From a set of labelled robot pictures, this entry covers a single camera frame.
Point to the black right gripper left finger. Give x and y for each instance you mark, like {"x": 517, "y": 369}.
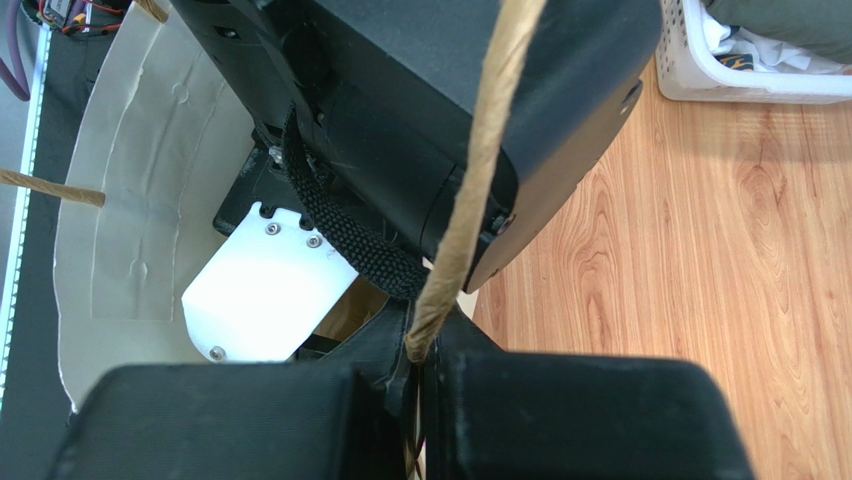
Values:
{"x": 343, "y": 416}

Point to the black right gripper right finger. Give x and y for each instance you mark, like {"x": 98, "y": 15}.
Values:
{"x": 493, "y": 414}

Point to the kraft paper bag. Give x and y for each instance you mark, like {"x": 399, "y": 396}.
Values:
{"x": 160, "y": 145}

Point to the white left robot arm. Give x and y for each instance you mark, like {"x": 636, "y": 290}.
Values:
{"x": 362, "y": 113}

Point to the white plastic basket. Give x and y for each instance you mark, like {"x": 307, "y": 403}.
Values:
{"x": 687, "y": 71}

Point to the olive green cloth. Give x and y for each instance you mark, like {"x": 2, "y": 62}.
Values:
{"x": 820, "y": 26}

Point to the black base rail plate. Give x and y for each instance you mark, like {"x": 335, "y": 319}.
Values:
{"x": 37, "y": 138}

